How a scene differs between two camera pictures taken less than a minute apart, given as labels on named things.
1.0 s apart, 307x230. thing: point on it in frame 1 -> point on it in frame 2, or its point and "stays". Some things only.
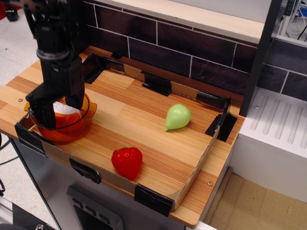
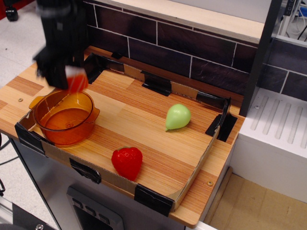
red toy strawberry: x=127 y=161 stays
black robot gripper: x=63 y=77 -> x=64 y=24
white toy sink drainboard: x=271 y=145 stays
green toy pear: x=178 y=116 stays
